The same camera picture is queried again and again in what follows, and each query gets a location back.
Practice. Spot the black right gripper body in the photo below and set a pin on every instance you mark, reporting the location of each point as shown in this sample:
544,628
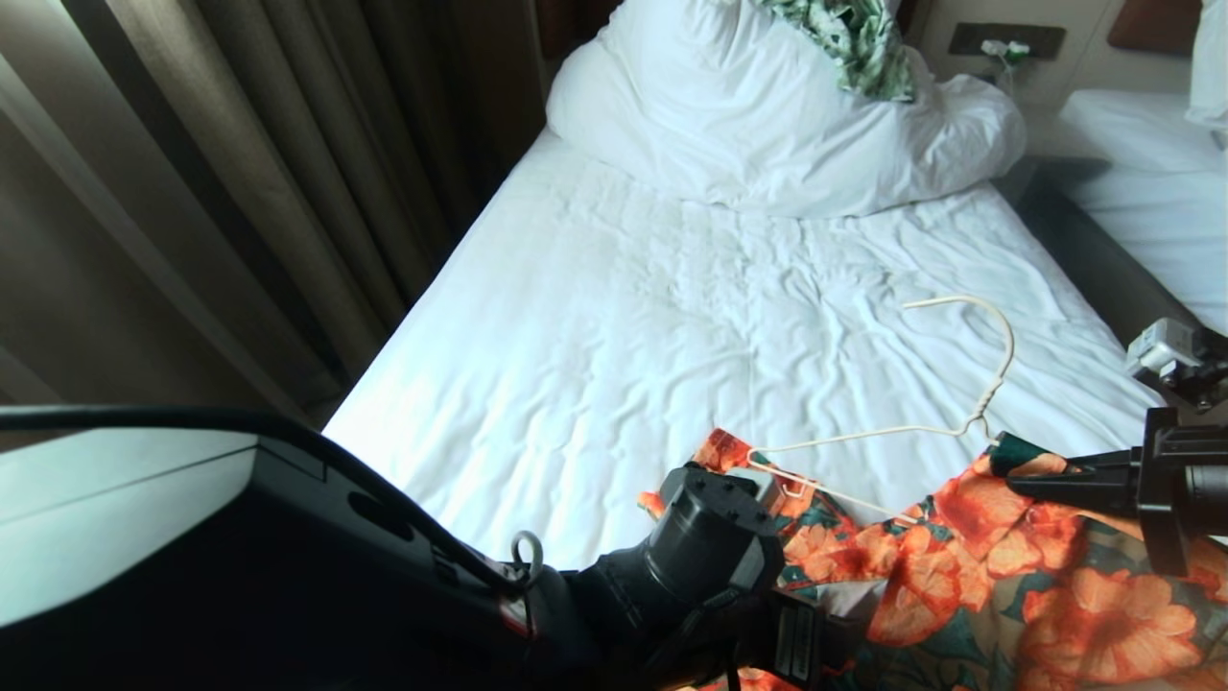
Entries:
1180,480

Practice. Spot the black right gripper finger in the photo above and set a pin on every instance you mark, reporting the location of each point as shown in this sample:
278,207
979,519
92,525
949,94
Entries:
1103,470
1103,497

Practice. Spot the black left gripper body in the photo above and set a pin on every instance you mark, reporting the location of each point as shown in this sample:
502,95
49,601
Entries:
796,638

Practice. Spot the orange floral short-sleeve shirt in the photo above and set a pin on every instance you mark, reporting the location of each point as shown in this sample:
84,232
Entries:
1055,595

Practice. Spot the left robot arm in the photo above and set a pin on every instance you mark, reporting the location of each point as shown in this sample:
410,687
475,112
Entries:
288,576

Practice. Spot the white neighbouring bed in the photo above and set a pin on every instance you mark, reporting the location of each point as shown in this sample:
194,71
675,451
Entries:
1151,192

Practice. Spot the white plug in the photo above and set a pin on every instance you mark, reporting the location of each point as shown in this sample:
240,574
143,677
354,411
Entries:
1004,50

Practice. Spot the brown padded headboard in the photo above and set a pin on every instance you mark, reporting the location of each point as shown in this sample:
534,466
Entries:
1156,24

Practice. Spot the green leaf-print cloth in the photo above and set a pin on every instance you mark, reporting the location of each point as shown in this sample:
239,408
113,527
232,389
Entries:
854,38

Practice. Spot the large white pillow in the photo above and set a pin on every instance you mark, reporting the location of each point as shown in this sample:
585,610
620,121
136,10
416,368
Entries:
720,115

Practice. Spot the brown curtain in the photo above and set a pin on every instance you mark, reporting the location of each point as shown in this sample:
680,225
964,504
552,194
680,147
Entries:
240,144

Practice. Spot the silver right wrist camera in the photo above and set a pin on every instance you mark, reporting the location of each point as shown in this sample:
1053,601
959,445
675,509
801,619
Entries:
1161,347

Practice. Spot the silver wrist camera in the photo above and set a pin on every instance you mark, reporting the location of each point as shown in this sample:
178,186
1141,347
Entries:
763,488
1161,347

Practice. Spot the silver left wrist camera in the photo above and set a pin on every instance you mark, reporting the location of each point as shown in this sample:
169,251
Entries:
763,488

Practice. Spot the dark wall switch panel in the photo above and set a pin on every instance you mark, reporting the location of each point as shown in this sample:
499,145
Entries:
1046,38

